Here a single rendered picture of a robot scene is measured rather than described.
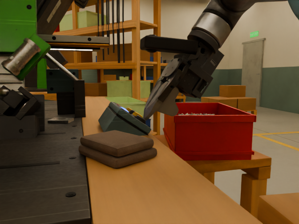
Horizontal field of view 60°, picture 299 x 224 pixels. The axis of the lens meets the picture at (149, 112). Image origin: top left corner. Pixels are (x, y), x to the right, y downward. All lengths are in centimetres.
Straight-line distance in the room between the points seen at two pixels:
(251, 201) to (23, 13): 74
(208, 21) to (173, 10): 965
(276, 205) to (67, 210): 27
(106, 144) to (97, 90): 326
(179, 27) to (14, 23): 962
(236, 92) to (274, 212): 682
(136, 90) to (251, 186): 242
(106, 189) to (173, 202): 8
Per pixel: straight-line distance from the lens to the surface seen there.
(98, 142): 37
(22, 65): 60
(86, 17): 376
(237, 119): 70
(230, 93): 707
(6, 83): 65
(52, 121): 71
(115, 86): 332
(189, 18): 1037
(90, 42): 77
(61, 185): 32
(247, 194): 81
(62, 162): 39
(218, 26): 57
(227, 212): 26
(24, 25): 66
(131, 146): 35
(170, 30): 1004
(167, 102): 54
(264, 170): 78
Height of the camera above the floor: 102
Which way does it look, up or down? 8 degrees down
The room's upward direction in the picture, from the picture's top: straight up
